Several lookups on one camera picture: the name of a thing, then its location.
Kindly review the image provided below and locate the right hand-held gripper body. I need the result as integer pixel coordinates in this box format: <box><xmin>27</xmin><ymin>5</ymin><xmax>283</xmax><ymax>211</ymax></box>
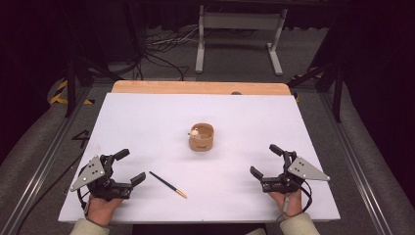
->
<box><xmin>260</xmin><ymin>150</ymin><xmax>331</xmax><ymax>195</ymax></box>

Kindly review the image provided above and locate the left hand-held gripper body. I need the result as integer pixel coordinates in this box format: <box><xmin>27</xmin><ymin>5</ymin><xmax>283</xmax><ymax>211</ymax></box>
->
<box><xmin>69</xmin><ymin>154</ymin><xmax>132</xmax><ymax>202</ymax></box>

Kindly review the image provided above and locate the black pen with gold tip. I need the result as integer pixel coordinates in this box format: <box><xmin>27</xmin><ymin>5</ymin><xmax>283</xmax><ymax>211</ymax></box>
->
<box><xmin>149</xmin><ymin>170</ymin><xmax>189</xmax><ymax>200</ymax></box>

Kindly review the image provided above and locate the wooden pen holder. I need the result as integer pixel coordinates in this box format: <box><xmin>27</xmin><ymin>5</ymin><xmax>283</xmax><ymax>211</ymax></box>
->
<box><xmin>187</xmin><ymin>121</ymin><xmax>215</xmax><ymax>153</ymax></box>

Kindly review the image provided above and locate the person's right hand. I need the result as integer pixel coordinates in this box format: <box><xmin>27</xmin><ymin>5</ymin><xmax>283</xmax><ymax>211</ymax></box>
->
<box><xmin>267</xmin><ymin>189</ymin><xmax>303</xmax><ymax>221</ymax></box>

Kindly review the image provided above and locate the person's left hand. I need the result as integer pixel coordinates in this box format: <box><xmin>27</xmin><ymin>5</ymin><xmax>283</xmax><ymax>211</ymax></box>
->
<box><xmin>86</xmin><ymin>195</ymin><xmax>124</xmax><ymax>227</ymax></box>

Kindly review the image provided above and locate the white board mat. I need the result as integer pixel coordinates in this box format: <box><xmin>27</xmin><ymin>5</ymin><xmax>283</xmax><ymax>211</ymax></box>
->
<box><xmin>58</xmin><ymin>92</ymin><xmax>342</xmax><ymax>225</ymax></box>

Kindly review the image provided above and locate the black tripod stand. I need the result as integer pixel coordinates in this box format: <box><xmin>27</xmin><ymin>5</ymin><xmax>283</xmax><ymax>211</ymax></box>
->
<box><xmin>287</xmin><ymin>57</ymin><xmax>345</xmax><ymax>124</ymax></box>
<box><xmin>64</xmin><ymin>53</ymin><xmax>125</xmax><ymax>119</ymax></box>

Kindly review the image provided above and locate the white metal stand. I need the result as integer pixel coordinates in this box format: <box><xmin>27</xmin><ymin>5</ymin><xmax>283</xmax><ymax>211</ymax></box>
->
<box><xmin>194</xmin><ymin>4</ymin><xmax>289</xmax><ymax>77</ymax></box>

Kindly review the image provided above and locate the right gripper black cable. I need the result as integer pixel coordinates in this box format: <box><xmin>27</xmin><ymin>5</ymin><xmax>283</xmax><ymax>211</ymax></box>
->
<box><xmin>298</xmin><ymin>179</ymin><xmax>313</xmax><ymax>213</ymax></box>

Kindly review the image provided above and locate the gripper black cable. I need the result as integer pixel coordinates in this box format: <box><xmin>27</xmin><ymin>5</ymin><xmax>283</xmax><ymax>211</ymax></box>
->
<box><xmin>15</xmin><ymin>152</ymin><xmax>86</xmax><ymax>235</ymax></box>
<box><xmin>298</xmin><ymin>179</ymin><xmax>313</xmax><ymax>213</ymax></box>

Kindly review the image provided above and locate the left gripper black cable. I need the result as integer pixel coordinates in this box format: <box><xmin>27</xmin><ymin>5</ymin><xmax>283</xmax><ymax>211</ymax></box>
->
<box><xmin>15</xmin><ymin>152</ymin><xmax>86</xmax><ymax>235</ymax></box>

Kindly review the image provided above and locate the aluminium floor rail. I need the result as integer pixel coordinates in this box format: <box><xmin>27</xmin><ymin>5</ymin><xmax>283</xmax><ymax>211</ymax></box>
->
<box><xmin>317</xmin><ymin>91</ymin><xmax>397</xmax><ymax>235</ymax></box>
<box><xmin>0</xmin><ymin>86</ymin><xmax>94</xmax><ymax>235</ymax></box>

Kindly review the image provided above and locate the bundle of floor cables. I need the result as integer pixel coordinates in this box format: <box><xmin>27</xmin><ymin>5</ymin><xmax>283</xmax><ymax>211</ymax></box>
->
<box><xmin>135</xmin><ymin>24</ymin><xmax>201</xmax><ymax>82</ymax></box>

